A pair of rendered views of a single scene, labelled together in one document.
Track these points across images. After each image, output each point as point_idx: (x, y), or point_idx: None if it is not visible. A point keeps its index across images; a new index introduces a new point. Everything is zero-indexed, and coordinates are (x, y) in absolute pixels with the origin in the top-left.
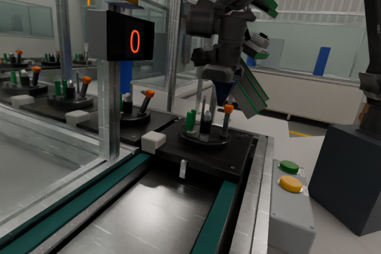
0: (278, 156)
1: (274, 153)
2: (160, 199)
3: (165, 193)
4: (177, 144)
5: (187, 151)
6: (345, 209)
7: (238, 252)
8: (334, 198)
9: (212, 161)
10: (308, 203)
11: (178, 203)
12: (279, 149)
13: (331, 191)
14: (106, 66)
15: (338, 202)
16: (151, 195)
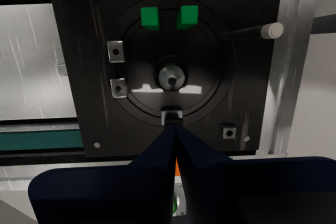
0: (290, 154)
1: (298, 148)
2: (28, 59)
3: (42, 58)
4: (102, 27)
5: (89, 61)
6: (173, 221)
7: None
8: (183, 217)
9: (90, 113)
10: None
11: (39, 82)
12: (316, 154)
13: (187, 220)
14: None
15: (179, 219)
16: (23, 44)
